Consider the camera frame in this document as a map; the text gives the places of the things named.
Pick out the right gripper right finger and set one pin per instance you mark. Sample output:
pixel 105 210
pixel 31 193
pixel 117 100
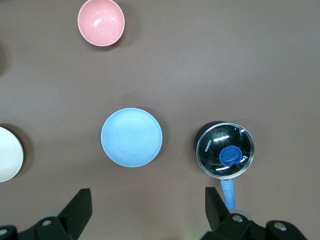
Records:
pixel 225 225

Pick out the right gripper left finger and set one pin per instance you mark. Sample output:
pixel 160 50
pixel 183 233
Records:
pixel 72 215

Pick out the blue shallow bowl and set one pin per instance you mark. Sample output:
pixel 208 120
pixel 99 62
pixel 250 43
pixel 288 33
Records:
pixel 131 137

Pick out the glass lid with blue knob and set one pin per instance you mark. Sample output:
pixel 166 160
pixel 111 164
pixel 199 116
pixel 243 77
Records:
pixel 217 140

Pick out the beige shallow bowl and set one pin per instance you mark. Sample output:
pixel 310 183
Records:
pixel 10 155

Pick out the small deep pink bowl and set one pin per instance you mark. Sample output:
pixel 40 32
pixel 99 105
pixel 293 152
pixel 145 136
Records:
pixel 100 22

